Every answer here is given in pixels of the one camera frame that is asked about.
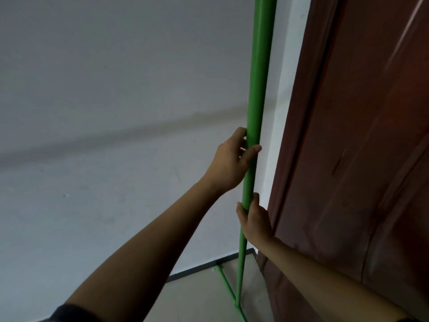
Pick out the person's left hand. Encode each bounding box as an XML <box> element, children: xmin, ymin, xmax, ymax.
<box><xmin>200</xmin><ymin>127</ymin><xmax>262</xmax><ymax>196</ymax></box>

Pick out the person's right hand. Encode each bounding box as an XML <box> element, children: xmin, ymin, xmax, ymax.
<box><xmin>236</xmin><ymin>193</ymin><xmax>274</xmax><ymax>247</ymax></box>

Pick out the green pole stand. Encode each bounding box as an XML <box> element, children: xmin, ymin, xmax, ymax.
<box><xmin>215</xmin><ymin>0</ymin><xmax>278</xmax><ymax>322</ymax></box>

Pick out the person's left forearm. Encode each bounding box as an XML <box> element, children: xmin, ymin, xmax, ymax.
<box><xmin>65</xmin><ymin>177</ymin><xmax>224</xmax><ymax>322</ymax></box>

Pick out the person's right forearm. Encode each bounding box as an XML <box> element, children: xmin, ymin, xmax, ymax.
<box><xmin>249</xmin><ymin>235</ymin><xmax>415</xmax><ymax>322</ymax></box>

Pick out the dark baseboard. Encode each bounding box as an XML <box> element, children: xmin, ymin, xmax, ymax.
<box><xmin>166</xmin><ymin>248</ymin><xmax>256</xmax><ymax>283</ymax></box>

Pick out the brown wooden door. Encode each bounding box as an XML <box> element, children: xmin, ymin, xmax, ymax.
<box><xmin>265</xmin><ymin>0</ymin><xmax>429</xmax><ymax>322</ymax></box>

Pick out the dark sleeve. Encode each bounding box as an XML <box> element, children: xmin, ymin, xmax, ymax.
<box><xmin>40</xmin><ymin>303</ymin><xmax>102</xmax><ymax>322</ymax></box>

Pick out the brown door frame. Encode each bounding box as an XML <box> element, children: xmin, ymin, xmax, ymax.
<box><xmin>256</xmin><ymin>0</ymin><xmax>337</xmax><ymax>273</ymax></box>

